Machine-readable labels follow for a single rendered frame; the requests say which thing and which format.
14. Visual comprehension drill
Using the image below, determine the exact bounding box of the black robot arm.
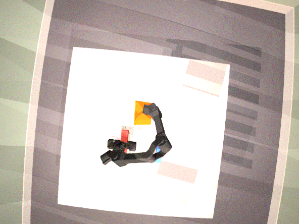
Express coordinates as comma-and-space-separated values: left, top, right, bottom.
100, 103, 172, 167

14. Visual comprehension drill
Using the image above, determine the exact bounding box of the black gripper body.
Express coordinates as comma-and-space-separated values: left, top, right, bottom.
107, 139, 137, 151

